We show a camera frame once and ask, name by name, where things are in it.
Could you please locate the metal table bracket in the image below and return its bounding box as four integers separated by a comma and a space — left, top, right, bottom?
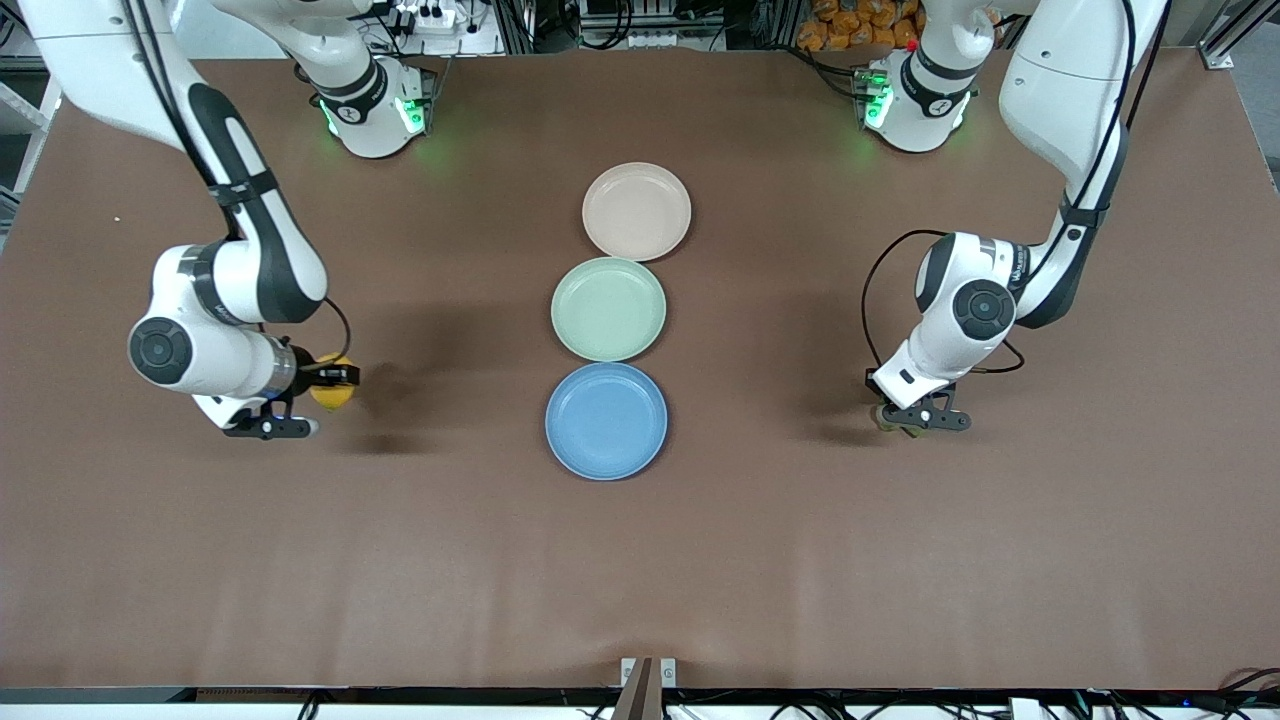
612, 657, 679, 720

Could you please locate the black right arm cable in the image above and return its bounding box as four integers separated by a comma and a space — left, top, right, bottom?
125, 0, 354, 363

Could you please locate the bag of oranges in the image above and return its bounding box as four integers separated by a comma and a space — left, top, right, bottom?
797, 0, 921, 52

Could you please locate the black equipment rack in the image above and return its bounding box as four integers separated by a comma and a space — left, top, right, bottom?
495, 0, 801, 54

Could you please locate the light green plate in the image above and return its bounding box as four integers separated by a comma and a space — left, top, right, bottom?
550, 257, 668, 363

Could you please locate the yellow lemon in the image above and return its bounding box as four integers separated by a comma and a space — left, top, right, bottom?
310, 352, 357, 412

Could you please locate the aluminium frame profile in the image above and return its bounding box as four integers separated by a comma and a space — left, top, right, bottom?
1198, 0, 1280, 71

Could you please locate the blue plate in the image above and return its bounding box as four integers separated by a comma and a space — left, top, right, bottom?
545, 362, 669, 482

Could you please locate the white power strip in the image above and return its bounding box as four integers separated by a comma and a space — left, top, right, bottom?
395, 0, 473, 31

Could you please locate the beige plate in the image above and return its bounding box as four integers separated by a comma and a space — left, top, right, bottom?
582, 162, 693, 263

